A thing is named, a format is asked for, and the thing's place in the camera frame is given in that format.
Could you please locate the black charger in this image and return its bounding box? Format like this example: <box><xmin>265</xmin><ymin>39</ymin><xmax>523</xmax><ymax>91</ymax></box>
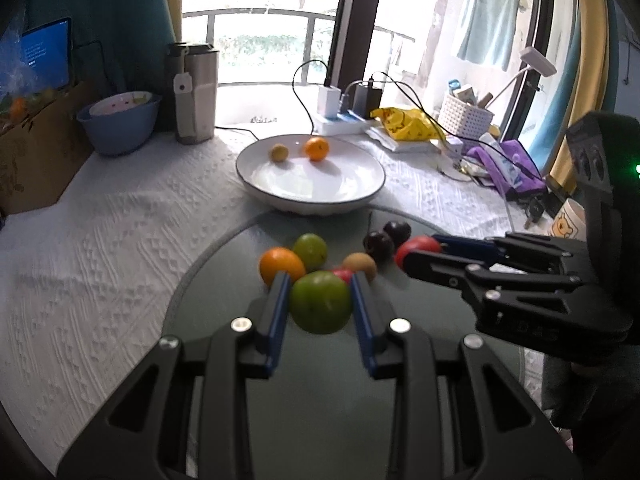
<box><xmin>353</xmin><ymin>82</ymin><xmax>383</xmax><ymax>117</ymax></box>

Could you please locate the small green plum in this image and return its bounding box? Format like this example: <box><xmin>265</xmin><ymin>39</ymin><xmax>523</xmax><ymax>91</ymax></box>
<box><xmin>292</xmin><ymin>233</ymin><xmax>329</xmax><ymax>273</ymax></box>

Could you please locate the white mug with bear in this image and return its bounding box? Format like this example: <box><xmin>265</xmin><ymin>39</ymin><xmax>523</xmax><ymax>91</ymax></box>
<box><xmin>549</xmin><ymin>197</ymin><xmax>588</xmax><ymax>241</ymax></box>

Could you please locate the white charger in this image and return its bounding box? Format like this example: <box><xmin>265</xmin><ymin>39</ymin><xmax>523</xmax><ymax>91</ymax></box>
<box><xmin>318</xmin><ymin>85</ymin><xmax>342</xmax><ymax>116</ymax></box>

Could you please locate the white woven basket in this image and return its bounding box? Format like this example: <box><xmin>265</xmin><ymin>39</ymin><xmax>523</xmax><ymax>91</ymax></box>
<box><xmin>439</xmin><ymin>91</ymin><xmax>496</xmax><ymax>137</ymax></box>

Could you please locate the dark purple plum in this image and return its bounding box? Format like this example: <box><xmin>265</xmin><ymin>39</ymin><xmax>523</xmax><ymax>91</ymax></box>
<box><xmin>362</xmin><ymin>212</ymin><xmax>395</xmax><ymax>263</ymax></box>
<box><xmin>382</xmin><ymin>220</ymin><xmax>412</xmax><ymax>248</ymax></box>

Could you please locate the light blue curtain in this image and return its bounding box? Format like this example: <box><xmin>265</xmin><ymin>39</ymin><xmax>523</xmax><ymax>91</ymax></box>
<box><xmin>527</xmin><ymin>77</ymin><xmax>573</xmax><ymax>173</ymax></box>

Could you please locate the purple cloth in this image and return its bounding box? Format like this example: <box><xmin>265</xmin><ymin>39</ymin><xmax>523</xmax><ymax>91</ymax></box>
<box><xmin>465</xmin><ymin>139</ymin><xmax>548</xmax><ymax>201</ymax></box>

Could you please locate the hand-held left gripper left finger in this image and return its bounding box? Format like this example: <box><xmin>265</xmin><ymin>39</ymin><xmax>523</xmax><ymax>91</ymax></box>
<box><xmin>57</xmin><ymin>272</ymin><xmax>293</xmax><ymax>480</ymax></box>

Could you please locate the white desk lamp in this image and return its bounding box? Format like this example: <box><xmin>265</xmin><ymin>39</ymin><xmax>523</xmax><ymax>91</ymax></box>
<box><xmin>480</xmin><ymin>46</ymin><xmax>557</xmax><ymax>111</ymax></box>

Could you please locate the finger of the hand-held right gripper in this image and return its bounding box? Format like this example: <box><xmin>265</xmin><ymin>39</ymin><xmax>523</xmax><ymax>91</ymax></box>
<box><xmin>432</xmin><ymin>231</ymin><xmax>576</xmax><ymax>273</ymax></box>
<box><xmin>402</xmin><ymin>251</ymin><xmax>583</xmax><ymax>311</ymax></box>

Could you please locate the white power strip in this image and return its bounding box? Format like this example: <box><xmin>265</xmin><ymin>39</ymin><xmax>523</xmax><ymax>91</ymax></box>
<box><xmin>312</xmin><ymin>110</ymin><xmax>381</xmax><ymax>136</ymax></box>

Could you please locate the looped black cable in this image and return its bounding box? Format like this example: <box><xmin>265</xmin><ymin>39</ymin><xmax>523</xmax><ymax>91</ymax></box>
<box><xmin>215</xmin><ymin>60</ymin><xmax>332</xmax><ymax>141</ymax></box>

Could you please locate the white paper stack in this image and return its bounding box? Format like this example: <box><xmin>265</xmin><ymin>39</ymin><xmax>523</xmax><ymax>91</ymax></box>
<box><xmin>365</xmin><ymin>125</ymin><xmax>463</xmax><ymax>156</ymax></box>

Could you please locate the cardboard box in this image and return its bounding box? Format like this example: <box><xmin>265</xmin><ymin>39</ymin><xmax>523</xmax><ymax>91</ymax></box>
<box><xmin>0</xmin><ymin>80</ymin><xmax>101</xmax><ymax>216</ymax></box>

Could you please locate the clear plastic bag of oranges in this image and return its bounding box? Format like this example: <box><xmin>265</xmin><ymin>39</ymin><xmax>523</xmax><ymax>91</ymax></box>
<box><xmin>0</xmin><ymin>10</ymin><xmax>56</xmax><ymax>126</ymax></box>

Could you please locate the key bunch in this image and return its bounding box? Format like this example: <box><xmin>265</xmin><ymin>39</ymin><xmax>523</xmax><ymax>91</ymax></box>
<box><xmin>524</xmin><ymin>197</ymin><xmax>546</xmax><ymax>228</ymax></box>

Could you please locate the blue bowl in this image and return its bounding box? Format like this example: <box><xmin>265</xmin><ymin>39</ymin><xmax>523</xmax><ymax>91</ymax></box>
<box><xmin>76</xmin><ymin>92</ymin><xmax>162</xmax><ymax>157</ymax></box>

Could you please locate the round green placemat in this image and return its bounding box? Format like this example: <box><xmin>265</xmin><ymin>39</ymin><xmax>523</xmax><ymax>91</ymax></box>
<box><xmin>160</xmin><ymin>205</ymin><xmax>526</xmax><ymax>480</ymax></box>

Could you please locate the pink bowl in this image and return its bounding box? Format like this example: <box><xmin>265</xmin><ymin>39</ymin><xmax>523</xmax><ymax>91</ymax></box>
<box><xmin>89</xmin><ymin>91</ymin><xmax>153</xmax><ymax>117</ymax></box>

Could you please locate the teal curtain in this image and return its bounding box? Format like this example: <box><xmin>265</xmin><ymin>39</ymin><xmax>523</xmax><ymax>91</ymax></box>
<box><xmin>25</xmin><ymin>0</ymin><xmax>176</xmax><ymax>131</ymax></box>

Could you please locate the orange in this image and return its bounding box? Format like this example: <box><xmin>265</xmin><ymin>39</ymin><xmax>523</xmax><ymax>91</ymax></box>
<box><xmin>304</xmin><ymin>137</ymin><xmax>330</xmax><ymax>162</ymax></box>
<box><xmin>259</xmin><ymin>247</ymin><xmax>306</xmax><ymax>286</ymax></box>

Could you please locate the steel thermos jug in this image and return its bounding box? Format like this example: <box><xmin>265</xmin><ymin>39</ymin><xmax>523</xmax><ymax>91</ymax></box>
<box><xmin>165</xmin><ymin>41</ymin><xmax>221</xmax><ymax>146</ymax></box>

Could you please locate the balcony railing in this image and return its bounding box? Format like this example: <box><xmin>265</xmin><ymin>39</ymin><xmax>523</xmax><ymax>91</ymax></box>
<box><xmin>182</xmin><ymin>8</ymin><xmax>416</xmax><ymax>86</ymax></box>

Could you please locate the red apple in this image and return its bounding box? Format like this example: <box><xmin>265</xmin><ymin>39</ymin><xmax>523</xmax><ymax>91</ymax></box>
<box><xmin>394</xmin><ymin>235</ymin><xmax>443</xmax><ymax>270</ymax></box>

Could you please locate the tablet with blue screen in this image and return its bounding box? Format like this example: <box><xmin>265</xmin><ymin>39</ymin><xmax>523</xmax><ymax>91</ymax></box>
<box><xmin>21</xmin><ymin>16</ymin><xmax>72</xmax><ymax>92</ymax></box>

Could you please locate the small tan pear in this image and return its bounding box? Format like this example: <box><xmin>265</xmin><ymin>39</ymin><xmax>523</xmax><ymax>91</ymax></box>
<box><xmin>342</xmin><ymin>252</ymin><xmax>378</xmax><ymax>283</ymax></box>

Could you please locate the yellow plastic bag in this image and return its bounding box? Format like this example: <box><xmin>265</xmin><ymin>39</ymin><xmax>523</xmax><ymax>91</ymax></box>
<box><xmin>369</xmin><ymin>106</ymin><xmax>446</xmax><ymax>142</ymax></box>

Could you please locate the dark window frame post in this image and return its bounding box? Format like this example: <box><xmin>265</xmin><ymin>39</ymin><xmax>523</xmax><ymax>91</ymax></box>
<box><xmin>325</xmin><ymin>0</ymin><xmax>388</xmax><ymax>91</ymax></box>

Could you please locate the light blue hanging towel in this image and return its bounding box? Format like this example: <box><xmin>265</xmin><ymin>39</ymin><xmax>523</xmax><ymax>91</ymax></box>
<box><xmin>456</xmin><ymin>0</ymin><xmax>519</xmax><ymax>72</ymax></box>

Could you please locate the wide yellow curtain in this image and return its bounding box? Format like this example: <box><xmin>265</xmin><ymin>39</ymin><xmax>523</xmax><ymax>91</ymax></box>
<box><xmin>575</xmin><ymin>0</ymin><xmax>621</xmax><ymax>121</ymax></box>

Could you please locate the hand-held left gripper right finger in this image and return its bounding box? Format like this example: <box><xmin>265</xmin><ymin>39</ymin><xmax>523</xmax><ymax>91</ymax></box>
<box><xmin>349</xmin><ymin>272</ymin><xmax>583</xmax><ymax>480</ymax></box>

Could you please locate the white plate with dark rim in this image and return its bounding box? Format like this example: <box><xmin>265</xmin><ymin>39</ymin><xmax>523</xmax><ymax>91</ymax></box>
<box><xmin>235</xmin><ymin>133</ymin><xmax>387</xmax><ymax>217</ymax></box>

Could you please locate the white blue tube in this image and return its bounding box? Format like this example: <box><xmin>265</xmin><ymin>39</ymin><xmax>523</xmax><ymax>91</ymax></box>
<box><xmin>480</xmin><ymin>135</ymin><xmax>523</xmax><ymax>186</ymax></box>

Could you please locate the long black cable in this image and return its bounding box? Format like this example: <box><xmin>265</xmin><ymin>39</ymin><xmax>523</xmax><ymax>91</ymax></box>
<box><xmin>370</xmin><ymin>72</ymin><xmax>546</xmax><ymax>181</ymax></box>

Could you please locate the large green plum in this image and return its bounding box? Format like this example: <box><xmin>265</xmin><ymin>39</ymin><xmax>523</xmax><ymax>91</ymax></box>
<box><xmin>289</xmin><ymin>271</ymin><xmax>354</xmax><ymax>335</ymax></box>

